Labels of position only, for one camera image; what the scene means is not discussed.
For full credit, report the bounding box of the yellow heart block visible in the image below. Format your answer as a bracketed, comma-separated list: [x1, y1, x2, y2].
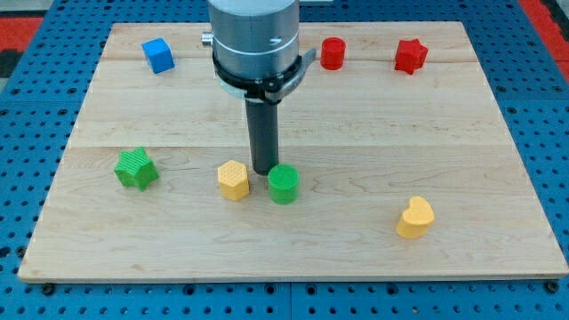
[396, 196, 435, 239]

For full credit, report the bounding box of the yellow hexagon block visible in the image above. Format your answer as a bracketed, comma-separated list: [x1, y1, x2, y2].
[217, 160, 250, 201]

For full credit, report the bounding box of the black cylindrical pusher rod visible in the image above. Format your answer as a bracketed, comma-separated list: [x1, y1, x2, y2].
[245, 100, 279, 176]

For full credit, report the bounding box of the blue cube block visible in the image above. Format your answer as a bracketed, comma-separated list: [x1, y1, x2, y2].
[141, 37, 175, 74]

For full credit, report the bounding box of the red cylinder block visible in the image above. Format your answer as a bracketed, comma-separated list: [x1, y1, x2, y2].
[320, 36, 346, 70]

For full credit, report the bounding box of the green cylinder block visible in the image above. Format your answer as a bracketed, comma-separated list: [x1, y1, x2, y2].
[268, 164, 300, 204]

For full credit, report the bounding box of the green star block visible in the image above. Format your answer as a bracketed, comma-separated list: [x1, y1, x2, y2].
[114, 147, 159, 191]

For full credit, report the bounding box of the black clamp ring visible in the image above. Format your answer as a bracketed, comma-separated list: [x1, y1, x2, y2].
[212, 47, 317, 106]

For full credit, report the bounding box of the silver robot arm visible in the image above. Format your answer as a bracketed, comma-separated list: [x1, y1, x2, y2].
[207, 0, 300, 79]

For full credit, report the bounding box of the wooden board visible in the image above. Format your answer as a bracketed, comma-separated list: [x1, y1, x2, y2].
[18, 21, 568, 284]

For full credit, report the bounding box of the red star block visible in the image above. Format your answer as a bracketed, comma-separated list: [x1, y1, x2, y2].
[394, 39, 429, 75]

